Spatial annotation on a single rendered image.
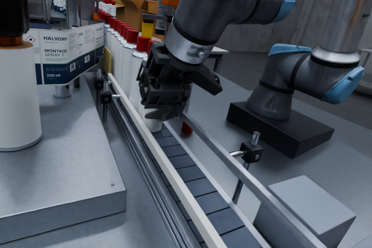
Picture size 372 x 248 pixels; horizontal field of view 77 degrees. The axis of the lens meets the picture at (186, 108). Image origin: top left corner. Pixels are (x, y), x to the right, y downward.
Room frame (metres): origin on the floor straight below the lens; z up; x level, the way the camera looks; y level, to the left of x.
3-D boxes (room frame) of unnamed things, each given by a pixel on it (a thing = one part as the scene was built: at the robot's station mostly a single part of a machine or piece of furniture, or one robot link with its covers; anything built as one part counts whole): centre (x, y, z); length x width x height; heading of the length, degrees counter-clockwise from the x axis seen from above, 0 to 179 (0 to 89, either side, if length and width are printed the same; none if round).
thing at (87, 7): (0.91, 0.42, 1.01); 0.14 x 0.13 x 0.26; 32
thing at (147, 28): (0.64, 0.14, 1.09); 0.03 x 0.01 x 0.06; 122
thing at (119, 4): (3.45, 1.06, 0.97); 0.46 x 0.44 x 0.37; 47
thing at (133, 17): (3.11, 0.75, 0.97); 0.45 x 0.44 x 0.37; 135
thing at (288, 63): (0.78, -0.30, 1.05); 0.13 x 0.12 x 0.14; 42
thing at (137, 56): (0.60, 0.13, 0.98); 0.05 x 0.05 x 0.20
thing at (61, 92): (0.61, 0.36, 0.97); 0.05 x 0.05 x 0.19
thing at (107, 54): (0.83, 0.31, 0.94); 0.10 x 0.01 x 0.09; 32
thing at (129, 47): (0.69, 0.19, 0.98); 0.05 x 0.05 x 0.20
